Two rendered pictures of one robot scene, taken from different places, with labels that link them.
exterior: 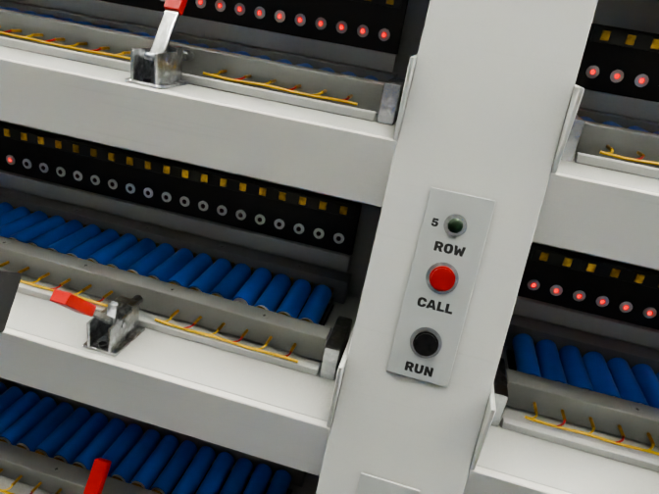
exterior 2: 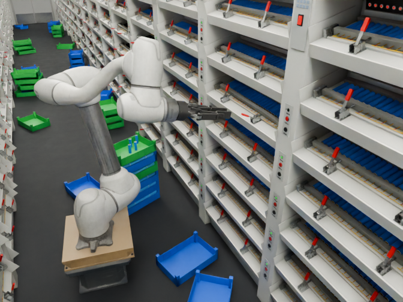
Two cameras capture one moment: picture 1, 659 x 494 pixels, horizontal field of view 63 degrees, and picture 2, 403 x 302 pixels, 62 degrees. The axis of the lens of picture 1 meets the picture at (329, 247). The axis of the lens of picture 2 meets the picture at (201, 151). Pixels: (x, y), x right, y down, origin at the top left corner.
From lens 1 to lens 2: 1.07 m
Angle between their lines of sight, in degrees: 56
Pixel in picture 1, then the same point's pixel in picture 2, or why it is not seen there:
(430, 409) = (286, 141)
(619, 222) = (309, 112)
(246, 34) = not seen: hidden behind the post
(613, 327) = not seen: hidden behind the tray
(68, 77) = (247, 76)
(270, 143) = (268, 91)
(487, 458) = (297, 152)
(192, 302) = (268, 116)
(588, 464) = (315, 158)
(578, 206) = (304, 109)
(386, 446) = (282, 146)
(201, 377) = (263, 130)
